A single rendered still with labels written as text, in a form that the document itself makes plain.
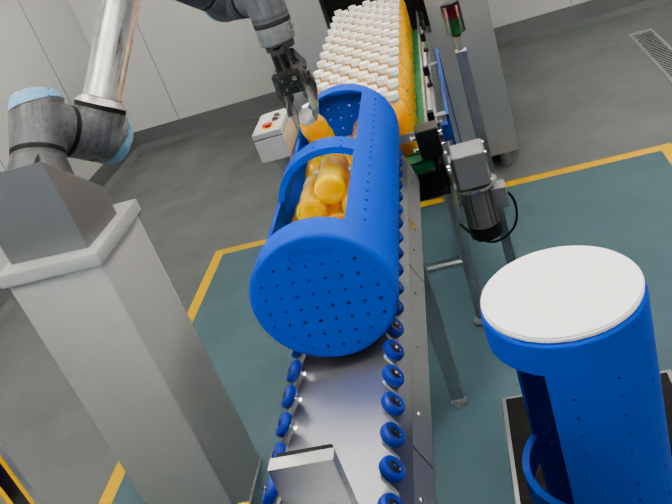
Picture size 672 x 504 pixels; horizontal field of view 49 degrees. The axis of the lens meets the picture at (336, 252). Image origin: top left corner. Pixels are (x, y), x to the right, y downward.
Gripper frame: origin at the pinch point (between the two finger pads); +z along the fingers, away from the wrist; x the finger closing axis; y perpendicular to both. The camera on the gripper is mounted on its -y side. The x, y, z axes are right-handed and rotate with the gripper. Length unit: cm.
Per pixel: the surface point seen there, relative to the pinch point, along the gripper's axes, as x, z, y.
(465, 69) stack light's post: 42, 20, -68
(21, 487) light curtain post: -25, 1, 116
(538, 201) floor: 63, 123, -160
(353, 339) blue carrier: 8, 26, 63
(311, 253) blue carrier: 6, 6, 62
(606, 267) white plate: 56, 21, 64
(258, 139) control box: -27, 16, -43
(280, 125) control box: -19, 14, -45
